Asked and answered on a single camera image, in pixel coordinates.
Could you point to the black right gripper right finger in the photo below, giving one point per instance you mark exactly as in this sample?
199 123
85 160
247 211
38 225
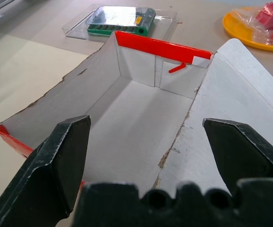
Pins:
242 153

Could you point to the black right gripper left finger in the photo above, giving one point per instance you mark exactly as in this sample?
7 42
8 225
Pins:
49 170

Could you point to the red white cardboard box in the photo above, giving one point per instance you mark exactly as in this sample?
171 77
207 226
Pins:
136 113

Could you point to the yellow plastic plate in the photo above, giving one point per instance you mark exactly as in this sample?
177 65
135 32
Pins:
245 30

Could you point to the clear bag of red candies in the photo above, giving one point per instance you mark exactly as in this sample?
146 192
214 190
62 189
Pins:
266 21

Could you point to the clear plastic case lid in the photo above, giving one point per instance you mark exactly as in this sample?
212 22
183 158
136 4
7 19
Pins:
117 23

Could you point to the green screwdriver bit set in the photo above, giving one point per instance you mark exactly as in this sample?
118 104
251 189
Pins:
120 22

